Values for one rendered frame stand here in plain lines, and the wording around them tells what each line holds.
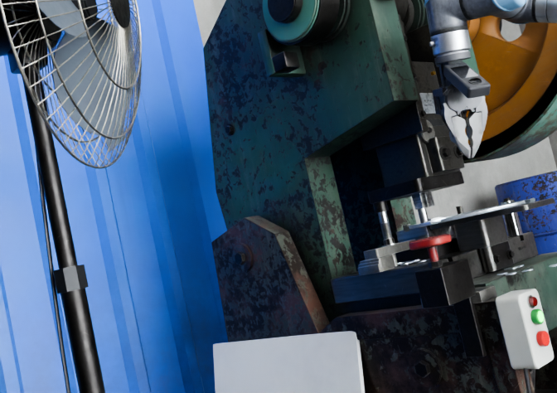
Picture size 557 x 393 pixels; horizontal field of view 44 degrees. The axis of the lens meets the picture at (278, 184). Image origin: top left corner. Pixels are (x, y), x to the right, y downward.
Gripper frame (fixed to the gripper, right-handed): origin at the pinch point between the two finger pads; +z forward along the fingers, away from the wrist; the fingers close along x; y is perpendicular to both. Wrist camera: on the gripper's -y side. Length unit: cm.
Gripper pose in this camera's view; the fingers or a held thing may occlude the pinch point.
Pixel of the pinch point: (471, 152)
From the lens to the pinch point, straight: 144.0
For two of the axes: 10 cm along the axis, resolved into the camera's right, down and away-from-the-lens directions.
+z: 1.7, 9.8, 0.8
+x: -9.8, 1.8, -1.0
